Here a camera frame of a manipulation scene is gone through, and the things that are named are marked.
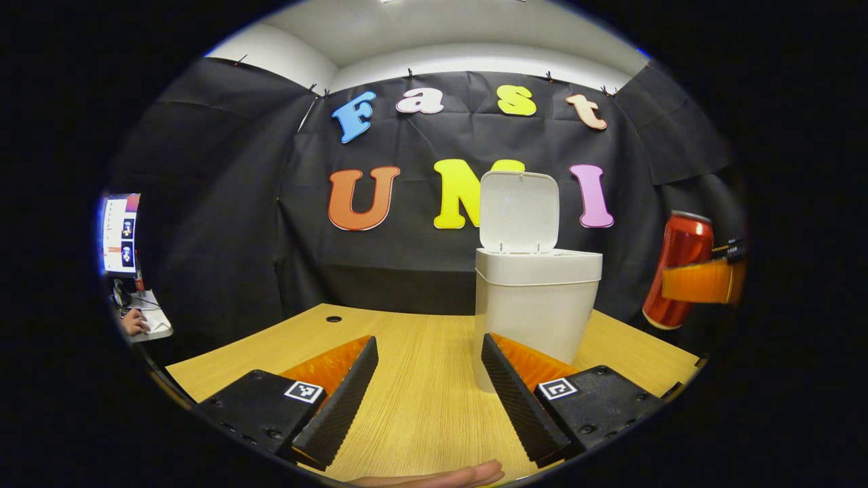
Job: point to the black backdrop cloth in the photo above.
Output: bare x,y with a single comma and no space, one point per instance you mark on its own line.
224,203

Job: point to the red pop can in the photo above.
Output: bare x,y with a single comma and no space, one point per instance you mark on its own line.
681,244

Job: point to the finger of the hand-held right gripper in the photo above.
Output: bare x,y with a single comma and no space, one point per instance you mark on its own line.
698,281

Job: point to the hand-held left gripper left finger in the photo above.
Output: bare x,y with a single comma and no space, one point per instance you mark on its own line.
346,407

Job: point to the wooden desktop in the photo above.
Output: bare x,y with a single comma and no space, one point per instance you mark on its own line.
420,379

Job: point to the computer monitor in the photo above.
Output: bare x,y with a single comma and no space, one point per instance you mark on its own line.
121,234

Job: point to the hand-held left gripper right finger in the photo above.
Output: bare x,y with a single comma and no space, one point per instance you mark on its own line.
515,407

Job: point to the white side desk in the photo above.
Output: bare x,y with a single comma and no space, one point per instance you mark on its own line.
159,318

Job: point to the white desktop garbage bin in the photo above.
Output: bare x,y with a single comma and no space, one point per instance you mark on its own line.
536,298

